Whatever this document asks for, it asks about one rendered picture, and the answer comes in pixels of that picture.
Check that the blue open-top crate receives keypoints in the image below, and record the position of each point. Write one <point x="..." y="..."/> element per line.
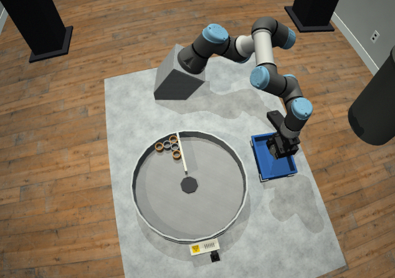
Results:
<point x="267" y="166"/>

